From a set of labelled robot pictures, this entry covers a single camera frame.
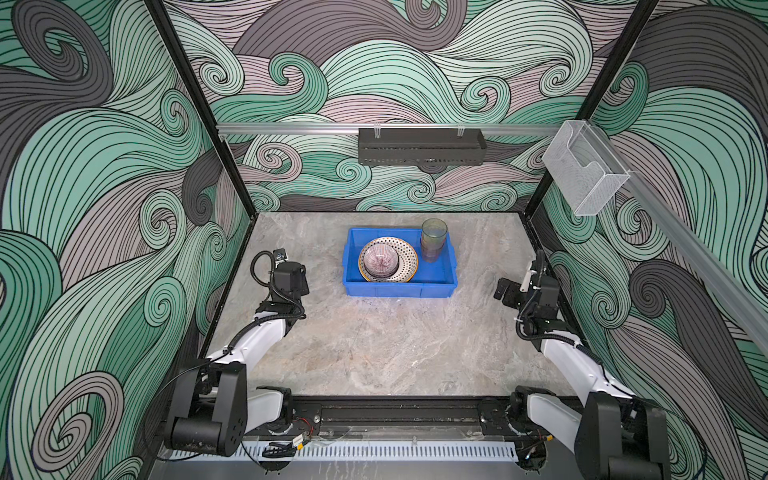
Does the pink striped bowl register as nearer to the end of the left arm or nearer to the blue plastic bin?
the blue plastic bin

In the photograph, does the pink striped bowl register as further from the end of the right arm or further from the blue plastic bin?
the end of the right arm

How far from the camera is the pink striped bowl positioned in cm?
95
